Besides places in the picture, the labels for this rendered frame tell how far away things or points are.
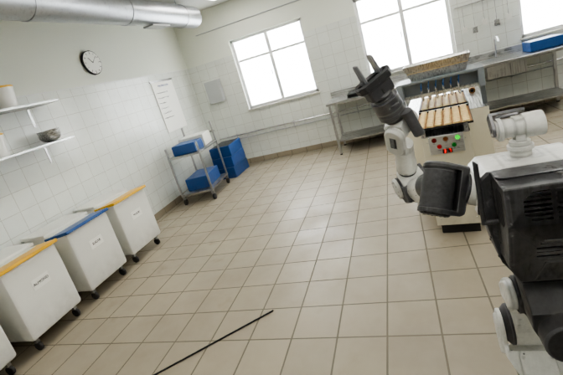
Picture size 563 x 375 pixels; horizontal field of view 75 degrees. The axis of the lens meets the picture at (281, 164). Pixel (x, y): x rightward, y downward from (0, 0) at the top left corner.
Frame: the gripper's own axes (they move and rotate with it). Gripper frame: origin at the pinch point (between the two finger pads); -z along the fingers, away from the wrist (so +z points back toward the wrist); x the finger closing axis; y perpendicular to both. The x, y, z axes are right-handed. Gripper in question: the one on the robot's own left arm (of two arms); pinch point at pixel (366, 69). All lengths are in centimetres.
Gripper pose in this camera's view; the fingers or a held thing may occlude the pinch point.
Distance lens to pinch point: 115.2
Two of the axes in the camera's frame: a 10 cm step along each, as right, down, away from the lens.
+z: 5.7, 7.1, 4.1
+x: 7.6, -6.4, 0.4
